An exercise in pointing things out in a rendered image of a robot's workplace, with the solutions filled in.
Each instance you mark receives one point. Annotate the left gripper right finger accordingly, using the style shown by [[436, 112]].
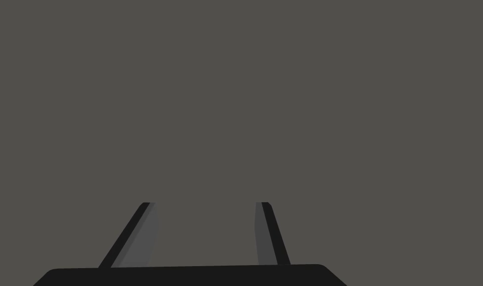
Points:
[[270, 238]]

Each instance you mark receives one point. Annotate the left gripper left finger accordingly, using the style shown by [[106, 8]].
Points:
[[134, 242]]

